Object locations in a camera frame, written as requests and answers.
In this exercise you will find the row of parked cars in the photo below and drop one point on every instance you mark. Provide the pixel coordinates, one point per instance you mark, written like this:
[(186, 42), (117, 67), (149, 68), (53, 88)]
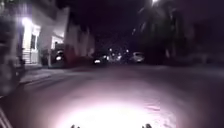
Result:
[(110, 58)]

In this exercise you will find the grey asphalt road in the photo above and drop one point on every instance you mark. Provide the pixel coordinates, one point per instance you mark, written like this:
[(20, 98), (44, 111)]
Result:
[(126, 93)]

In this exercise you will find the tree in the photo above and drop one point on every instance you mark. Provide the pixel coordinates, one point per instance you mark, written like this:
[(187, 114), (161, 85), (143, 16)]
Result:
[(160, 30)]

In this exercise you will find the robot's own part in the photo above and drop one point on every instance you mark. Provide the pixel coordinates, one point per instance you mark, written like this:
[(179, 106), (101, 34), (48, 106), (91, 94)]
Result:
[(146, 126), (75, 126)]

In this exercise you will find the white building with lit entrance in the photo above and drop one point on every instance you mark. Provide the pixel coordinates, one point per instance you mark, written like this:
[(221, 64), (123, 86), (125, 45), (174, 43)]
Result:
[(43, 36)]

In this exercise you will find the pale kerb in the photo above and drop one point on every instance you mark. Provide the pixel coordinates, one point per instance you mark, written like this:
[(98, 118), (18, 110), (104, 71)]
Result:
[(35, 76)]

